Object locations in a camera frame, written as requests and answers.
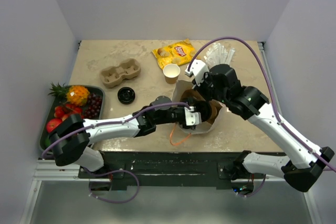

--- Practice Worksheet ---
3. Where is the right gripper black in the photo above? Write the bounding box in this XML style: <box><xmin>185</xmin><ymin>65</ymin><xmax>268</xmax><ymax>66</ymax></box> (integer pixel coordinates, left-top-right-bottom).
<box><xmin>192</xmin><ymin>70</ymin><xmax>229</xmax><ymax>104</ymax></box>

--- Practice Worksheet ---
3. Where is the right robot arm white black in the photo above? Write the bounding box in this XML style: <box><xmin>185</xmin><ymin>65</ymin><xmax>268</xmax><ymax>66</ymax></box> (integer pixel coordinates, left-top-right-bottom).
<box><xmin>185</xmin><ymin>60</ymin><xmax>334</xmax><ymax>193</ymax></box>

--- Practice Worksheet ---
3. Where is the large red apple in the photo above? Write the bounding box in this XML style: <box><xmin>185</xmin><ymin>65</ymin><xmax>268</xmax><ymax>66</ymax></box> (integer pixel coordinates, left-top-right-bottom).
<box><xmin>46</xmin><ymin>118</ymin><xmax>62</xmax><ymax>133</ymax></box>

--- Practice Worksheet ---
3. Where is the cardboard cup carrier tray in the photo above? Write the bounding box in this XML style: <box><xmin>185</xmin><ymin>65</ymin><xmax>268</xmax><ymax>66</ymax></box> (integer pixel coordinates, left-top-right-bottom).
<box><xmin>99</xmin><ymin>58</ymin><xmax>141</xmax><ymax>88</ymax></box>

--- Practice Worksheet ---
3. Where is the dark grapes bunch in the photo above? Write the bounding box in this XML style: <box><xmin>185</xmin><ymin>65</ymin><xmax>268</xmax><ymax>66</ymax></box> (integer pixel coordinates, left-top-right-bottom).
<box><xmin>82</xmin><ymin>93</ymin><xmax>102</xmax><ymax>119</ymax></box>

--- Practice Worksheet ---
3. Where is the green lime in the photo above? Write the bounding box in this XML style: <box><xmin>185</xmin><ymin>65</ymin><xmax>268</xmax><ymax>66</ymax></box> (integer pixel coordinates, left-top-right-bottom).
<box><xmin>44</xmin><ymin>137</ymin><xmax>51</xmax><ymax>148</ymax></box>

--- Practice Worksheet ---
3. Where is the brown paper cup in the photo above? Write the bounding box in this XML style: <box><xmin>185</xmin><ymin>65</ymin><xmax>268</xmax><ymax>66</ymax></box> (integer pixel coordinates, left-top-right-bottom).
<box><xmin>163</xmin><ymin>63</ymin><xmax>181</xmax><ymax>84</ymax></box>
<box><xmin>207</xmin><ymin>100</ymin><xmax>222</xmax><ymax>124</ymax></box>

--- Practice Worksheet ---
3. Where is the grey fruit tray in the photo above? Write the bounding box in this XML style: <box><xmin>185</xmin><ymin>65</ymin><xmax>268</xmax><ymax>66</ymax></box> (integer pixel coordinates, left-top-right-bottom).
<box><xmin>39</xmin><ymin>86</ymin><xmax>105</xmax><ymax>151</ymax></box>

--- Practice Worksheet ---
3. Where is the small red fruits cluster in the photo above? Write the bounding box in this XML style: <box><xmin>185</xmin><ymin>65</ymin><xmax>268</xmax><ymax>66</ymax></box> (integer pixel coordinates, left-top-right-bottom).
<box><xmin>54</xmin><ymin>103</ymin><xmax>82</xmax><ymax>121</ymax></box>

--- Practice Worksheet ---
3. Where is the yellow Lays chips bag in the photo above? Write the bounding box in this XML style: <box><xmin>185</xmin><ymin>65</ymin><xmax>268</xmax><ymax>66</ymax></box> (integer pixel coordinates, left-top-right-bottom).
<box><xmin>152</xmin><ymin>39</ymin><xmax>196</xmax><ymax>70</ymax></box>

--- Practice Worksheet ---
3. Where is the toy pineapple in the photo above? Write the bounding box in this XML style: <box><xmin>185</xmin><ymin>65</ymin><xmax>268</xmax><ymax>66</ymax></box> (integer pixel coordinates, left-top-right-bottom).
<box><xmin>48</xmin><ymin>83</ymin><xmax>90</xmax><ymax>106</ymax></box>

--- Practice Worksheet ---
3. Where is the brown paper takeout bag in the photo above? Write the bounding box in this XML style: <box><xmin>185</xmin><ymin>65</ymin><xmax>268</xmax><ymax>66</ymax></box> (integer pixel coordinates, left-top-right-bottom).
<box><xmin>170</xmin><ymin>80</ymin><xmax>226</xmax><ymax>146</ymax></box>

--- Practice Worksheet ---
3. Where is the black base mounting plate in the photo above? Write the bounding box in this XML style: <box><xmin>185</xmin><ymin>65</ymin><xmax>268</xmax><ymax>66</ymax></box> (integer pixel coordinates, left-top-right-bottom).
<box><xmin>79</xmin><ymin>152</ymin><xmax>250</xmax><ymax>190</ymax></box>

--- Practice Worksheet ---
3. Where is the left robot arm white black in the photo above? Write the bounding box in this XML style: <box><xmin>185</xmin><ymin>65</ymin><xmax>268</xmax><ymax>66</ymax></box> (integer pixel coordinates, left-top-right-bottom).
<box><xmin>49</xmin><ymin>96</ymin><xmax>213</xmax><ymax>178</ymax></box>

